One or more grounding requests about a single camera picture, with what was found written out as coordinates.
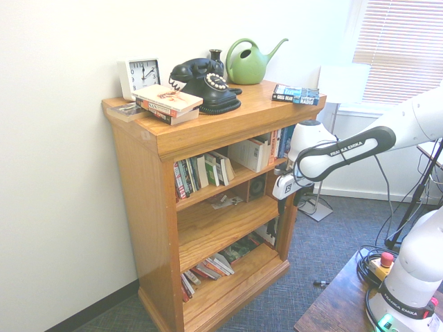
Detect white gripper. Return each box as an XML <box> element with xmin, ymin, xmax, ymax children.
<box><xmin>272</xmin><ymin>172</ymin><xmax>316</xmax><ymax>216</ymax></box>

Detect blue Greg Bear paperback book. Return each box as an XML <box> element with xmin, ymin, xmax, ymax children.
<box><xmin>272</xmin><ymin>84</ymin><xmax>320</xmax><ymax>106</ymax></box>

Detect black white cover book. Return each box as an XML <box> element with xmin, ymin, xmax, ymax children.
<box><xmin>257</xmin><ymin>216</ymin><xmax>280</xmax><ymax>248</ymax></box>

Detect orange spine upright book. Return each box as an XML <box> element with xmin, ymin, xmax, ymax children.
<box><xmin>268</xmin><ymin>129</ymin><xmax>281</xmax><ymax>166</ymax></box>

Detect blue Thailand travel book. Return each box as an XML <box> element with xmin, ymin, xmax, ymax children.
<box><xmin>276</xmin><ymin>126</ymin><xmax>296</xmax><ymax>160</ymax></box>

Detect white thick paperback book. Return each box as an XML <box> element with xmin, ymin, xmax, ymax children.
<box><xmin>227</xmin><ymin>138</ymin><xmax>271</xmax><ymax>173</ymax></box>

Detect green cover flat book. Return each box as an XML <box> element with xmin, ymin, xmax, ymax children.
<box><xmin>221</xmin><ymin>237</ymin><xmax>262</xmax><ymax>266</ymax></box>

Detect tan page leaning book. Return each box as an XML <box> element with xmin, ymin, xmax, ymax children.
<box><xmin>221</xmin><ymin>154</ymin><xmax>237</xmax><ymax>183</ymax></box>

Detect black cover leaning book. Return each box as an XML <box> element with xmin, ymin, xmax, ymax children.
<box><xmin>210</xmin><ymin>151</ymin><xmax>230</xmax><ymax>186</ymax></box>

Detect green cover upright book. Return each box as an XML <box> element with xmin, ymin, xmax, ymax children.
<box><xmin>204</xmin><ymin>154</ymin><xmax>220</xmax><ymax>187</ymax></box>

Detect white grey fallen book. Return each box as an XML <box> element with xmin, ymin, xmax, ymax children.
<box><xmin>213</xmin><ymin>252</ymin><xmax>236</xmax><ymax>277</ymax></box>

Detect white spine upright book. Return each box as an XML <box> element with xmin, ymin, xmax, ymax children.
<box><xmin>196</xmin><ymin>155</ymin><xmax>210</xmax><ymax>190</ymax></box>

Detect red white spine book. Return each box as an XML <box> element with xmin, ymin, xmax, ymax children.
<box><xmin>173</xmin><ymin>161</ymin><xmax>183</xmax><ymax>202</ymax></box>

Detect red spine slanted book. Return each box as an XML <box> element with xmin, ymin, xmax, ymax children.
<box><xmin>180</xmin><ymin>273</ymin><xmax>195</xmax><ymax>304</ymax></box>

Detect black red spine book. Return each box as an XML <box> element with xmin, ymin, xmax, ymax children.
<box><xmin>148</xmin><ymin>109</ymin><xmax>201</xmax><ymax>126</ymax></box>

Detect orange spine paperback book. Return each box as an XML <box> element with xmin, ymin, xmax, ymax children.
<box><xmin>135</xmin><ymin>98</ymin><xmax>201</xmax><ymax>118</ymax></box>

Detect cream cover paperback book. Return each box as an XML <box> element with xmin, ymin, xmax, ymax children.
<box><xmin>131</xmin><ymin>84</ymin><xmax>204</xmax><ymax>113</ymax></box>

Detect dark cover thin book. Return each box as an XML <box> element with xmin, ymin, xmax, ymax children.
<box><xmin>106</xmin><ymin>102</ymin><xmax>148</xmax><ymax>123</ymax></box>

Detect small wooden box speaker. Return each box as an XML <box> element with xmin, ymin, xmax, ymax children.
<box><xmin>247</xmin><ymin>172</ymin><xmax>268</xmax><ymax>203</ymax></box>

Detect loose papers and cards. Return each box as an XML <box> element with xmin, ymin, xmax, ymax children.
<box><xmin>210</xmin><ymin>193</ymin><xmax>245</xmax><ymax>211</ymax></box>

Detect wooden oak bookshelf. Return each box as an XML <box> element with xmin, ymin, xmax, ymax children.
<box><xmin>101</xmin><ymin>80</ymin><xmax>327</xmax><ymax>332</ymax></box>

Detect red yellow emergency stop button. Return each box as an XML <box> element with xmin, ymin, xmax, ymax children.
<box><xmin>368</xmin><ymin>252</ymin><xmax>395</xmax><ymax>282</ymax></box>

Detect white shade floor lamp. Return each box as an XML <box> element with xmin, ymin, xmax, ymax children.
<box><xmin>298</xmin><ymin>64</ymin><xmax>372</xmax><ymax>222</ymax></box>

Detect black vintage rotary telephone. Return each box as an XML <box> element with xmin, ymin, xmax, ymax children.
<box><xmin>168</xmin><ymin>57</ymin><xmax>244</xmax><ymax>116</ymax></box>

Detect green plastic watering can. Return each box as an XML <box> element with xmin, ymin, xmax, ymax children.
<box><xmin>226</xmin><ymin>37</ymin><xmax>289</xmax><ymax>85</ymax></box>

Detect small black vase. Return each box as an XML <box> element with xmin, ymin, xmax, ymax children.
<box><xmin>208</xmin><ymin>48</ymin><xmax>225</xmax><ymax>75</ymax></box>

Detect white window blinds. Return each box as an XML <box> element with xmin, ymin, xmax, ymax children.
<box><xmin>352</xmin><ymin>0</ymin><xmax>443</xmax><ymax>104</ymax></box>

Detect white square analog clock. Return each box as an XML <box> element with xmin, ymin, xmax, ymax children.
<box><xmin>116</xmin><ymin>57</ymin><xmax>163</xmax><ymax>102</ymax></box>

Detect black coiled cable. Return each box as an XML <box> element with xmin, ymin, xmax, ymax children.
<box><xmin>356</xmin><ymin>245</ymin><xmax>386</xmax><ymax>290</ymax></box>

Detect black camera tripod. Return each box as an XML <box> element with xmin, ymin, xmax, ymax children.
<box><xmin>383</xmin><ymin>138</ymin><xmax>443</xmax><ymax>250</ymax></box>

